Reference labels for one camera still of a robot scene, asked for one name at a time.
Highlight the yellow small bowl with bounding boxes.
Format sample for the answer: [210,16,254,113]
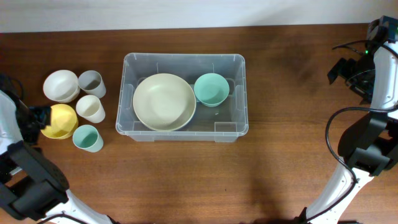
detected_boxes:
[41,104,78,139]

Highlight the white small bowl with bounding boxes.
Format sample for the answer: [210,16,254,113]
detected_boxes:
[43,70,80,103]

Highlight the mint green small bowl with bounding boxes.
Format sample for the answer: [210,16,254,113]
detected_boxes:
[193,73,229,107]

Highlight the cream plate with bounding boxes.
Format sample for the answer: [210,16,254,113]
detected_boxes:
[132,73,197,132]

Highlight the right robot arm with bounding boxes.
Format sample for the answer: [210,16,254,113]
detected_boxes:
[294,16,397,224]

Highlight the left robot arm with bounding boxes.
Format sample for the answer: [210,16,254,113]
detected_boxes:
[1,75,117,224]

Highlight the mint green plastic cup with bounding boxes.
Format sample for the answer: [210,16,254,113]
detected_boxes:
[72,124,104,153]

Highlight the cream plastic cup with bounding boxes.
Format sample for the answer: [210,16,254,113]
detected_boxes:
[76,95,106,123]

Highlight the grey plastic cup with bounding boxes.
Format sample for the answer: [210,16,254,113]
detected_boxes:
[78,70,106,98]

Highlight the clear plastic storage bin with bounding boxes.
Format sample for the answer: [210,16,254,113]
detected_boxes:
[116,53,249,142]

